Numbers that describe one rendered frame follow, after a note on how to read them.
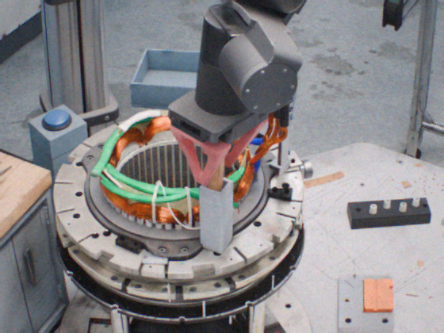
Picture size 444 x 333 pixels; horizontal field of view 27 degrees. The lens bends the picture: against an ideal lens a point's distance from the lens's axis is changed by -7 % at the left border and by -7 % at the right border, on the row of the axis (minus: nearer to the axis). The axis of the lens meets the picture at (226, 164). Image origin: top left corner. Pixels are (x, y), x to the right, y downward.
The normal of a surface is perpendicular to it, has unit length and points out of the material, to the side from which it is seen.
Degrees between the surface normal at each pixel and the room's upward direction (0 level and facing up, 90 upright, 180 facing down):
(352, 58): 0
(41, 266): 90
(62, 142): 90
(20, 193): 0
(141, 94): 90
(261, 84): 93
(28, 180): 0
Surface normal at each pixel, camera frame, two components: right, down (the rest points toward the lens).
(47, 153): -0.76, 0.40
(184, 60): -0.15, 0.61
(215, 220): -0.46, 0.54
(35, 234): 0.89, 0.28
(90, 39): 0.40, 0.56
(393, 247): 0.00, -0.79
